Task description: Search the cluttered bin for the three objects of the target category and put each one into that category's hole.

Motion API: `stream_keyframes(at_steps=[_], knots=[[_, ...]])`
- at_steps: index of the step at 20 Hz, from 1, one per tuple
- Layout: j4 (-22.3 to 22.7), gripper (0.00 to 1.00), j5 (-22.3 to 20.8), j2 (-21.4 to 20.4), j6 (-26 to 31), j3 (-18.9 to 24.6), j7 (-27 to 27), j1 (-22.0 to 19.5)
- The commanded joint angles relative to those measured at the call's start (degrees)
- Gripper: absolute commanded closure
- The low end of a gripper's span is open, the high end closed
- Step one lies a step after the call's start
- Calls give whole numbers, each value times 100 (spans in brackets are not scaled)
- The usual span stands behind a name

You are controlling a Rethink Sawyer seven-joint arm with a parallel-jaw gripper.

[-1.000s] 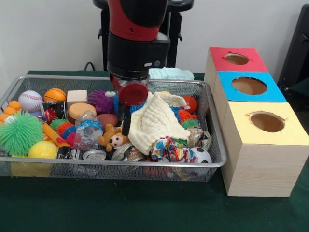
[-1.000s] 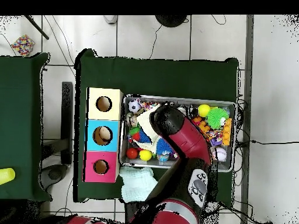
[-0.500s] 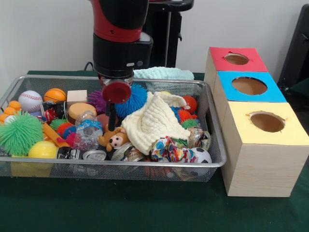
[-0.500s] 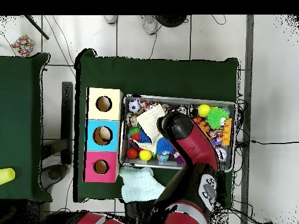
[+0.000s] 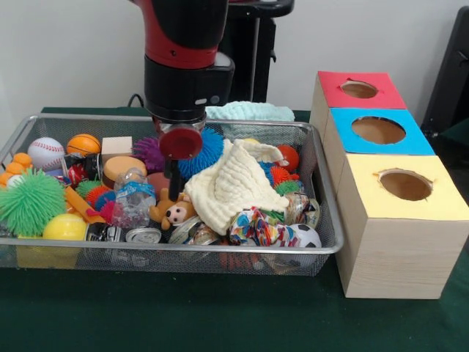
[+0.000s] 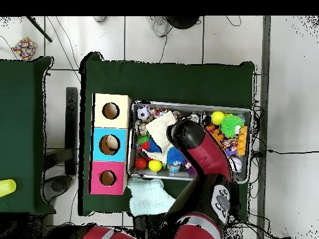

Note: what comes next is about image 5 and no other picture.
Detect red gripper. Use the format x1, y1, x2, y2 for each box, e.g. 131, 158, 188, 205
160, 125, 204, 202

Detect brown plush monkey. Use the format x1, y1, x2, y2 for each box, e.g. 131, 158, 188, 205
150, 189, 197, 230

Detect clear mesh bin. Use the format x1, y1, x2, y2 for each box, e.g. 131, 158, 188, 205
0, 114, 345, 277

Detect wooden box with three holes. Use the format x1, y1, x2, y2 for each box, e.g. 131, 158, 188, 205
310, 71, 469, 300

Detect purple spiky ball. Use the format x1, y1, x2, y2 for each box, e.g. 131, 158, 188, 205
133, 137, 168, 173

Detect blue spiky ball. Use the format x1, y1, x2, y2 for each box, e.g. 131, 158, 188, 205
180, 128, 224, 180

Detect cream waffle cloth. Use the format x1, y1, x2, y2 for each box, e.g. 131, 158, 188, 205
185, 139, 290, 235

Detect multicoloured patterned cloth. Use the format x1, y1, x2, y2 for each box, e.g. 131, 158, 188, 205
229, 208, 298, 247

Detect small orange basketball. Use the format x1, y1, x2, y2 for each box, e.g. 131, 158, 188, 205
66, 133, 101, 156

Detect mint green cloth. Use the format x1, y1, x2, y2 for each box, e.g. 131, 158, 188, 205
205, 101, 295, 124

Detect red ball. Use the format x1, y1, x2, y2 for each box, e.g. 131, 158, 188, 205
277, 144, 300, 172

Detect yellow tennis ball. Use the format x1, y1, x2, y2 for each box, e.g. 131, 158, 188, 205
43, 213, 89, 241

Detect white baseball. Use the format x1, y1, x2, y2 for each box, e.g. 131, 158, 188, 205
27, 138, 65, 171

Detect dark green tablecloth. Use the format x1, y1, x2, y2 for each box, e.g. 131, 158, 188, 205
0, 106, 469, 352

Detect small soccer ball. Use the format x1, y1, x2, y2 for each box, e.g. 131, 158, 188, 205
291, 223, 322, 249

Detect green spiky ball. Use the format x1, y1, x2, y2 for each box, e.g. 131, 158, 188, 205
0, 170, 67, 237

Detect black chair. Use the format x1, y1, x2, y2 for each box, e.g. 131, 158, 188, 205
421, 7, 469, 147

